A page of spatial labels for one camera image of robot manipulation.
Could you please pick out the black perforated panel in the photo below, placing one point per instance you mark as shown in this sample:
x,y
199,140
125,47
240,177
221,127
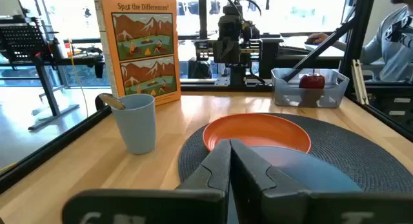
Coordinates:
x,y
22,40

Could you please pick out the orange cereal box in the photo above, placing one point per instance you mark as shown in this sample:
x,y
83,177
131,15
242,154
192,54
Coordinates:
x,y
145,40

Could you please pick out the dark round woven placemat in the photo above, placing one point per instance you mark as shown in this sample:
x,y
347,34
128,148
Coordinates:
x,y
355,153

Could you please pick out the black aluminium table frame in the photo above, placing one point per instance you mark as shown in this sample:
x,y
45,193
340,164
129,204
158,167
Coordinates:
x,y
48,150

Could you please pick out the pale wooden rail piece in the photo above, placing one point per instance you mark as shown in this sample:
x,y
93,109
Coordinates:
x,y
359,85

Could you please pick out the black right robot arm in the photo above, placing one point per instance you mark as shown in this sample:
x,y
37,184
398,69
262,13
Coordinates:
x,y
237,72

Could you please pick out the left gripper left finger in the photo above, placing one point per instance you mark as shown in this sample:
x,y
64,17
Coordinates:
x,y
216,172

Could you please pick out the clear grey plastic bin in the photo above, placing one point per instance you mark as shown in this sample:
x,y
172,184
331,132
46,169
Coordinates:
x,y
335,91

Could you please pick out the black standing desk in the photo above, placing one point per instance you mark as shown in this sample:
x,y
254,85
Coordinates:
x,y
48,88

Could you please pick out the red apple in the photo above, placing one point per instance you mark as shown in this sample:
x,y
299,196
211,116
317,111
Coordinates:
x,y
311,82

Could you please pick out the light blue plastic cup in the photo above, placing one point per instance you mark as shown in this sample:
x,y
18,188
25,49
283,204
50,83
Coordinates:
x,y
137,130

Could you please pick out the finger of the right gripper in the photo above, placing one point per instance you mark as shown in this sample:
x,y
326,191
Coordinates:
x,y
221,53
233,52

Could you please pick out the blue bowl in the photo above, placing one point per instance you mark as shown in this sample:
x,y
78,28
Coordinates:
x,y
306,172

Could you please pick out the white label sticker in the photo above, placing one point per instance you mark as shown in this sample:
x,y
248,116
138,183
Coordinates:
x,y
401,100
397,113

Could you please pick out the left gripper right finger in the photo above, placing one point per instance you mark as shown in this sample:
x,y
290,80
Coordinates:
x,y
255,185

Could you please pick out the person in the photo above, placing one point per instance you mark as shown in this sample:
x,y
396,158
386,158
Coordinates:
x,y
393,46

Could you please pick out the orange plate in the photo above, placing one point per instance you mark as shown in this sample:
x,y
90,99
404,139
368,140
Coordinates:
x,y
258,130

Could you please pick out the person's hand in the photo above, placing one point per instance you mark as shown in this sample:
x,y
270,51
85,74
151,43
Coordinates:
x,y
316,38

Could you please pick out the grey work desk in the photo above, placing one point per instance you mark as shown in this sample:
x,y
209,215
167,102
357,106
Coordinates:
x,y
300,61

